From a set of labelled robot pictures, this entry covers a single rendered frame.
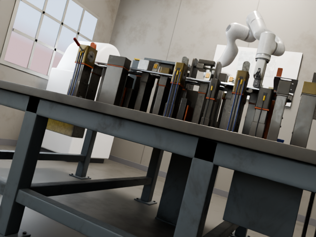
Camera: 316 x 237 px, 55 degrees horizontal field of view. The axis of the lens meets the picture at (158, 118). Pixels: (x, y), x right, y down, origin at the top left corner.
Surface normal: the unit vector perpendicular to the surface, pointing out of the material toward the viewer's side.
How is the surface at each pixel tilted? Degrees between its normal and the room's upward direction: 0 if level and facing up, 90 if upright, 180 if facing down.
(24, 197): 90
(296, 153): 90
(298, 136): 90
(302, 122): 90
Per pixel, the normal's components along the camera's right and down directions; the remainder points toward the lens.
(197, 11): -0.42, -0.14
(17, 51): 0.87, 0.20
